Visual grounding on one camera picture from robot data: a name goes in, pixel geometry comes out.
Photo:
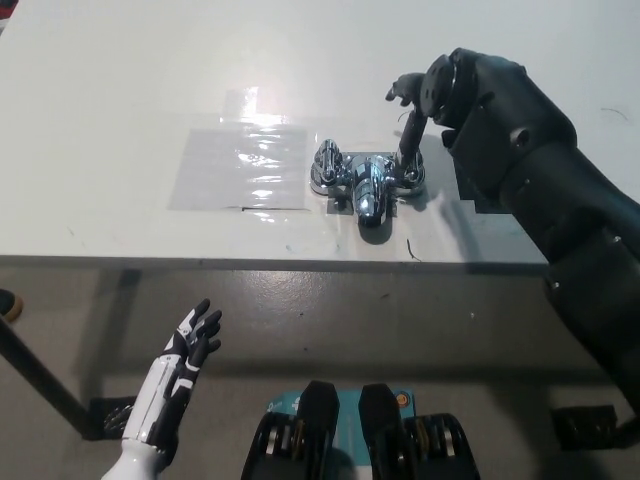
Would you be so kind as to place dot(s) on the orange round button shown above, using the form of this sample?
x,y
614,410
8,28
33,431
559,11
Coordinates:
x,y
401,399

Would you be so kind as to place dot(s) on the black diagonal table leg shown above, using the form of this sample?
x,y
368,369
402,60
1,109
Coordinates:
x,y
40,375

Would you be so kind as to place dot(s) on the black shoe tan sole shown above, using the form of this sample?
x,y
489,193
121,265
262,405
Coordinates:
x,y
11,305

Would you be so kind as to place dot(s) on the black tape floor patch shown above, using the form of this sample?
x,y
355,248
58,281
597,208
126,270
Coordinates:
x,y
582,425

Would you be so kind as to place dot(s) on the black taped table foot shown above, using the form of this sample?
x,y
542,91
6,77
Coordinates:
x,y
107,417

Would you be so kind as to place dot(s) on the red object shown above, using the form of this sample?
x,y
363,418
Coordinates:
x,y
5,12

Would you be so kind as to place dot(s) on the black robot body block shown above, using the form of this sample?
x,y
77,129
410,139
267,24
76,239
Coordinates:
x,y
300,440
425,445

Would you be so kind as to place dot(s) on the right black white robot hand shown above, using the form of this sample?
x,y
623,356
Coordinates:
x,y
411,135

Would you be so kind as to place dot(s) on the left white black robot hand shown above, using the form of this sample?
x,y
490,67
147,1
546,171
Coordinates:
x,y
167,380

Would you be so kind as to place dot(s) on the clear plastic taped sheet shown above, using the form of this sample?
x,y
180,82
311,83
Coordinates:
x,y
240,172

